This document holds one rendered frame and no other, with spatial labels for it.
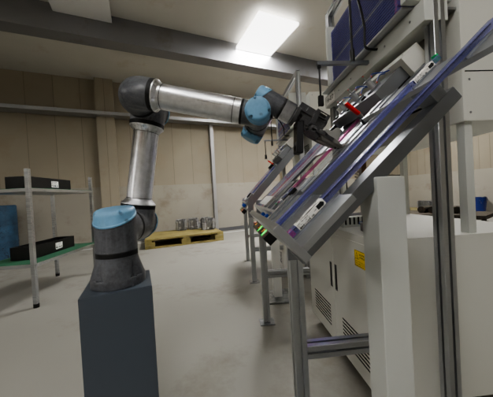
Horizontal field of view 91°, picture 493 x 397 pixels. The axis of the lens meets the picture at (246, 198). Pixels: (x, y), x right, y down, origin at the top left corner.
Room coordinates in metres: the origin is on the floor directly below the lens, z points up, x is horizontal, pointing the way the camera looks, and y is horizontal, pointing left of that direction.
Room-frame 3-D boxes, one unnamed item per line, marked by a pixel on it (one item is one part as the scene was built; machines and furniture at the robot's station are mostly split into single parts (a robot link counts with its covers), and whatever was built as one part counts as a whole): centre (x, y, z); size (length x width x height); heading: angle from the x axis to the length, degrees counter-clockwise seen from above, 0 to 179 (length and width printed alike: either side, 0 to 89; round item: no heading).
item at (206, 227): (4.58, 1.24, 0.19); 1.37 x 0.97 x 0.38; 114
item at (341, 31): (1.10, -0.60, 1.52); 0.51 x 0.13 x 0.27; 4
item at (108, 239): (0.75, 0.40, 0.72); 0.13 x 0.12 x 0.14; 0
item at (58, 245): (2.33, 1.95, 0.41); 0.57 x 0.17 x 0.11; 4
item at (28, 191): (2.33, 1.95, 0.55); 0.91 x 0.46 x 1.10; 4
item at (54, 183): (2.33, 1.95, 1.01); 0.57 x 0.17 x 0.11; 4
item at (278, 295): (1.85, -0.20, 0.39); 0.24 x 0.24 x 0.78; 4
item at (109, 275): (0.74, 0.40, 0.60); 0.15 x 0.15 x 0.10
